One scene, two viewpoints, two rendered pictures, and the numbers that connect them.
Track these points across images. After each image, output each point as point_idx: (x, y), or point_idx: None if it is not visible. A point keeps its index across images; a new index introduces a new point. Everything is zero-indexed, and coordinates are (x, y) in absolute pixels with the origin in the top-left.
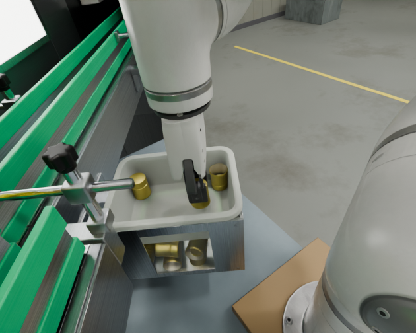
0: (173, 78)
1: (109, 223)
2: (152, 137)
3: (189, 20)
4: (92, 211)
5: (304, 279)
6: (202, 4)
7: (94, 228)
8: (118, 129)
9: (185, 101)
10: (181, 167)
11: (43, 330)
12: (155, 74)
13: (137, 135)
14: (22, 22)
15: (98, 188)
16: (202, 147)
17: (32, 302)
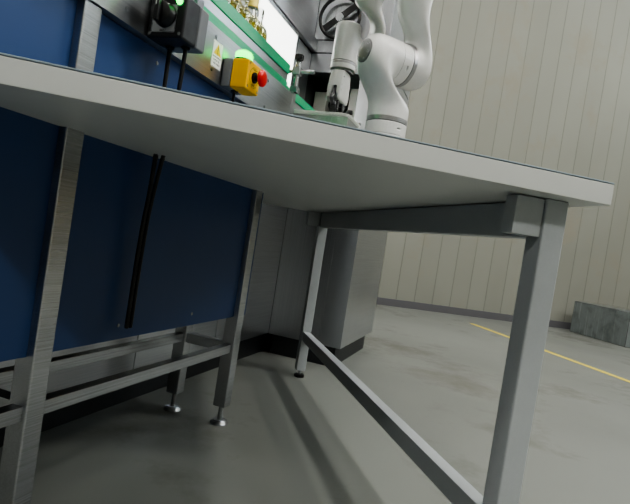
0: (341, 53)
1: (297, 89)
2: (313, 234)
3: (351, 39)
4: (295, 80)
5: None
6: (357, 39)
7: (292, 87)
8: None
9: (342, 62)
10: (331, 88)
11: (276, 72)
12: (336, 52)
13: (300, 228)
14: None
15: (303, 70)
16: (342, 83)
17: (279, 65)
